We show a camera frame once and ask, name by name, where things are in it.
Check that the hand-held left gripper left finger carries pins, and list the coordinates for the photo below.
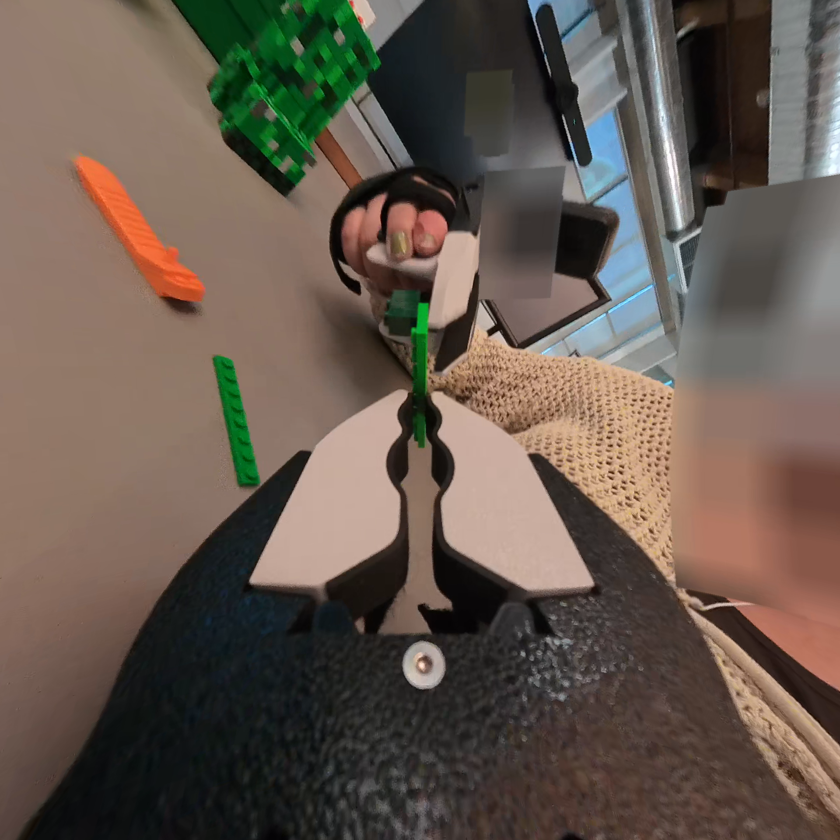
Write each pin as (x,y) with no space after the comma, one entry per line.
(334,512)

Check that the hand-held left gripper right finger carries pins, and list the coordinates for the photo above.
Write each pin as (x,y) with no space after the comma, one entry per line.
(512,518)

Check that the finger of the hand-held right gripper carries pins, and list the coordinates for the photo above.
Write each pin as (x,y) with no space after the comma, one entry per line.
(459,344)
(456,282)

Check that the wide green lego plate with holes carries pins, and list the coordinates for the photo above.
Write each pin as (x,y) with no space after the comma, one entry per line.
(420,354)

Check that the small dark green grey brick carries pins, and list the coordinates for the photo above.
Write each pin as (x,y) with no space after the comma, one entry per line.
(400,312)

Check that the narrow green lego plate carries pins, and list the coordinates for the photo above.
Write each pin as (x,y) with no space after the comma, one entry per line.
(236,420)

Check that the green pixelated lego model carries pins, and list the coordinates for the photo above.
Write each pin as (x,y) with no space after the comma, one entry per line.
(295,85)

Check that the person's right hand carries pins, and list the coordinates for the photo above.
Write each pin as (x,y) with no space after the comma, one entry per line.
(367,223)

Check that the tilted dark monitor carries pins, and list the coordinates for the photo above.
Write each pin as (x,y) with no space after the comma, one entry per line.
(571,308)

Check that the black webcam bar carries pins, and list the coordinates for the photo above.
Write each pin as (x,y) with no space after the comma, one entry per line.
(564,85)

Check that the large black monitor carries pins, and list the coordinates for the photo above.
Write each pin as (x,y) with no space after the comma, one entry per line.
(420,65)

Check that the cream knit sweater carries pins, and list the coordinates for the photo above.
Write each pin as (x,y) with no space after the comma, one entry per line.
(761,709)

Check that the orange brick separator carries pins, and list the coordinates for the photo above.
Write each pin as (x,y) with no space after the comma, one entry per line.
(138,229)

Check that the silver ventilation duct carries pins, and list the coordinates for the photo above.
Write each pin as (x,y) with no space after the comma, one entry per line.
(659,111)

